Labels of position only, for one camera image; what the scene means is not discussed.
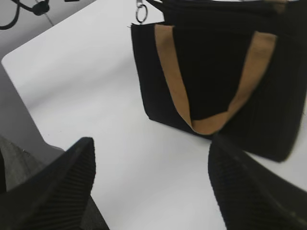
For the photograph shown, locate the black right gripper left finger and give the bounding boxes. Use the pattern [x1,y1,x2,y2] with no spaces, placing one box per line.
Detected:
[0,137,95,230]

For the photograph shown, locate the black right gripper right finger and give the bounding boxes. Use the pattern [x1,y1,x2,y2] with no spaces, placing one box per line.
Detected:
[208,135,307,230]

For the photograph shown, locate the black tote bag brown handles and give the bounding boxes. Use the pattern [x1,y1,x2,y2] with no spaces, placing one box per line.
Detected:
[131,0,307,162]

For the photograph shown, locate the black cable with connector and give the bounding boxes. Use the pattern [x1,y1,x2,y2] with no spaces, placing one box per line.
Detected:
[0,0,51,31]

